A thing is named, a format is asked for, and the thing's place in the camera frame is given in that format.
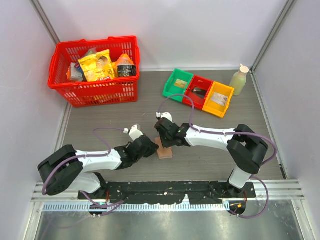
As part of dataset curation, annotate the pink leather card holder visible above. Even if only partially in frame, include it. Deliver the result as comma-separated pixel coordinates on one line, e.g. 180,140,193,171
155,137,173,160

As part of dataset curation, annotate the red plastic shopping basket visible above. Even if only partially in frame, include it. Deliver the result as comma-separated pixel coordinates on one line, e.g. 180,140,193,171
47,35,141,108

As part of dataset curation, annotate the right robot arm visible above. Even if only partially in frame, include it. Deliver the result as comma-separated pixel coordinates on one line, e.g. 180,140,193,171
154,117,269,198

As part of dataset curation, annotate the green plastic bin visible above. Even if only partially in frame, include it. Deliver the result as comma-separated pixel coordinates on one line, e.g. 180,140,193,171
162,68,194,97

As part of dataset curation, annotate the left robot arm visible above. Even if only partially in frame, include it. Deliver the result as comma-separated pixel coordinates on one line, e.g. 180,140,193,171
37,135,159,200

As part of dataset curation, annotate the green lotion bottle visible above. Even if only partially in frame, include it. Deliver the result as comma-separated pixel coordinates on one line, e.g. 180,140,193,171
229,64,249,96

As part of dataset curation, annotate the silver credit card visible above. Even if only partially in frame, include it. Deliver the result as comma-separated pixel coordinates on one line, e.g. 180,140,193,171
210,92,229,107

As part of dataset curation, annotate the black credit card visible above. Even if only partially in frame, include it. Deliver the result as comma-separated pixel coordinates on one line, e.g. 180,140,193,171
191,87,207,99

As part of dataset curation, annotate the white cable duct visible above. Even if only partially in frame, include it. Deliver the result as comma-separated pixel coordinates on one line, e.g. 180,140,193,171
42,201,230,213

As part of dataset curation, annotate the black round can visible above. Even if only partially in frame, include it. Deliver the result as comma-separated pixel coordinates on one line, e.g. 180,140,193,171
117,64,137,78

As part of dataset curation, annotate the yellow chips bag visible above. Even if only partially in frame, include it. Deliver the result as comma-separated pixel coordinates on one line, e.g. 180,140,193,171
78,49,116,82

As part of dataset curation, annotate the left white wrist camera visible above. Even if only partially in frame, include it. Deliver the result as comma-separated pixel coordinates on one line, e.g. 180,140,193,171
123,124,144,141

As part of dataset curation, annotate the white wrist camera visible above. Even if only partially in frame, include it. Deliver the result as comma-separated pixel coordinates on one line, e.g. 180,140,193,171
155,112,173,122
123,124,144,141

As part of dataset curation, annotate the yellow plastic bin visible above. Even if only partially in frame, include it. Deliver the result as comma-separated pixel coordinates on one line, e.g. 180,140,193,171
202,81,234,118

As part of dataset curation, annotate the gold credit card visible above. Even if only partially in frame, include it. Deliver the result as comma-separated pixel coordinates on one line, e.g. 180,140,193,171
174,79,188,89

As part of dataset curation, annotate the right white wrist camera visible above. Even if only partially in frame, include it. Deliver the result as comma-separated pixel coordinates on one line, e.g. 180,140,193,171
155,112,173,122

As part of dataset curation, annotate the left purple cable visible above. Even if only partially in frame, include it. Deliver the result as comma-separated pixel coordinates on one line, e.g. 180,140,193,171
41,126,131,221

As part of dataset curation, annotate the grey small box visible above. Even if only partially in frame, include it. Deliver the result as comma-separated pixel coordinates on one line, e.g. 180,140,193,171
66,62,84,82

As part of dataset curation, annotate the orange snack packet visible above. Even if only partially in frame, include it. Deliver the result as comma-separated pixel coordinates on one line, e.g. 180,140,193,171
111,53,134,76

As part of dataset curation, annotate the red plastic bin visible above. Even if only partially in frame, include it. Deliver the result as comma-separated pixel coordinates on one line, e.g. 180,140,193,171
184,75,214,110

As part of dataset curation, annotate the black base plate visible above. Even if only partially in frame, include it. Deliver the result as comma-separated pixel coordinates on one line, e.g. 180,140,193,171
89,181,256,205

